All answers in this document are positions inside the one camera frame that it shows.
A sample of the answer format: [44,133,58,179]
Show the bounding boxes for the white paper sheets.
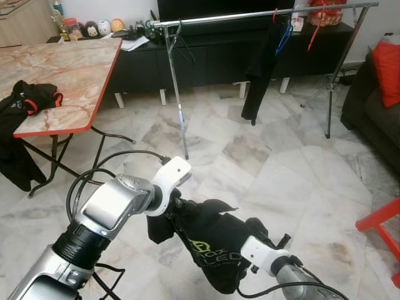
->
[117,36,151,52]

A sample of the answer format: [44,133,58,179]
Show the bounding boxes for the black jacket with red trim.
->
[0,80,65,193]

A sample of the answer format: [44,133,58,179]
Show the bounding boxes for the red plastic stool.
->
[355,197,400,288]

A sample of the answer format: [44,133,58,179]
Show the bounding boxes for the light wood cabinet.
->
[0,0,58,48]

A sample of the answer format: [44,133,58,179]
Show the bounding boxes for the black flat television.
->
[156,0,296,23]

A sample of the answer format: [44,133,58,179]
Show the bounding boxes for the marble top folding table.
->
[0,39,135,198]

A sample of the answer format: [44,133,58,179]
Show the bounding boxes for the red laughing Buddha statue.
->
[306,0,348,27]

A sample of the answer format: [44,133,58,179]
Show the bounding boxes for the black round toy figure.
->
[84,21,101,39]

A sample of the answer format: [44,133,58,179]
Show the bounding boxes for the dark brown fabric sofa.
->
[341,53,400,173]

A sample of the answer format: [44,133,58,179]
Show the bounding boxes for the blue plastic hanger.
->
[275,16,296,58]

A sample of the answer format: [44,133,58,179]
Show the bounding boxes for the black television console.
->
[47,22,354,107]

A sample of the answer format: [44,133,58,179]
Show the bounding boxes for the gold trophy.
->
[51,2,68,41]

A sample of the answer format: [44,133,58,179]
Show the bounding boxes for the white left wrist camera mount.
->
[145,156,193,218]

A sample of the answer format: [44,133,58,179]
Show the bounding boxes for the red cushion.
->
[373,41,400,108]

